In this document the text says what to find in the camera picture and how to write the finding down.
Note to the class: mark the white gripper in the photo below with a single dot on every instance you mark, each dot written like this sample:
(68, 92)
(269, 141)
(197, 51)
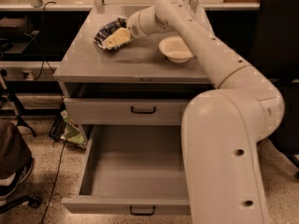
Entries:
(137, 23)

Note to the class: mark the blue chip bag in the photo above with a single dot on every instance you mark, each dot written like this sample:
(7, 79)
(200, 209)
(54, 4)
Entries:
(108, 29)

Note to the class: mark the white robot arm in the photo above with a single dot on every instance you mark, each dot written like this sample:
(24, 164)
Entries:
(220, 128)

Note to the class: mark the grey drawer cabinet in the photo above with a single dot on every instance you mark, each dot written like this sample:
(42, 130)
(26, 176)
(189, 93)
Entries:
(135, 71)

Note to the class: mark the closed middle grey drawer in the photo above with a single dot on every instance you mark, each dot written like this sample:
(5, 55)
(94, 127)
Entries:
(85, 111)

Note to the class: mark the green chip bag on floor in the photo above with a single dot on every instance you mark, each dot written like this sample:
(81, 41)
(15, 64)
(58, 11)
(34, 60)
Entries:
(71, 133)

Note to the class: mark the open bottom grey drawer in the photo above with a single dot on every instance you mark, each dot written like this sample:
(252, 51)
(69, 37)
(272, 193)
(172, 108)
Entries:
(131, 165)

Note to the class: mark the white paper bowl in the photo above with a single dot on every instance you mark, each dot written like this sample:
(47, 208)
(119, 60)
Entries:
(175, 49)

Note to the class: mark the black tripod stand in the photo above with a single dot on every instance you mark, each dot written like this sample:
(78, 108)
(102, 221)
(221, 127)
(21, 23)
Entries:
(13, 100)

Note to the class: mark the black office chair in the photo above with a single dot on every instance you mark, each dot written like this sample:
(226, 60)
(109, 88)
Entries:
(275, 52)

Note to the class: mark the person's brown trouser leg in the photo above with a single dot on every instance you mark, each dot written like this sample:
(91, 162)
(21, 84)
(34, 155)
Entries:
(14, 152)

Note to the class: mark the person's black sneaker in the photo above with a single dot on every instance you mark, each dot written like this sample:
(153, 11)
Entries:
(9, 185)

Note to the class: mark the black chair base left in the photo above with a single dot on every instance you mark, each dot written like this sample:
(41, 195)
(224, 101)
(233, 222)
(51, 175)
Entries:
(31, 201)

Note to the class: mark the black middle drawer handle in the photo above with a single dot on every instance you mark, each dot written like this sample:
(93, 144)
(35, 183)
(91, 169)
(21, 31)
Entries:
(145, 111)

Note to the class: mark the black drawer handle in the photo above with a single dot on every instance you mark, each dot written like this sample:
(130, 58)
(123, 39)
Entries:
(145, 111)
(142, 211)

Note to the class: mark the wall power outlet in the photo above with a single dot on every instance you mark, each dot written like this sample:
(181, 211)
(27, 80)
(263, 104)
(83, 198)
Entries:
(28, 75)

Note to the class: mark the black bottom drawer handle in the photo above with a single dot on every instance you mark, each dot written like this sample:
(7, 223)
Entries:
(142, 211)

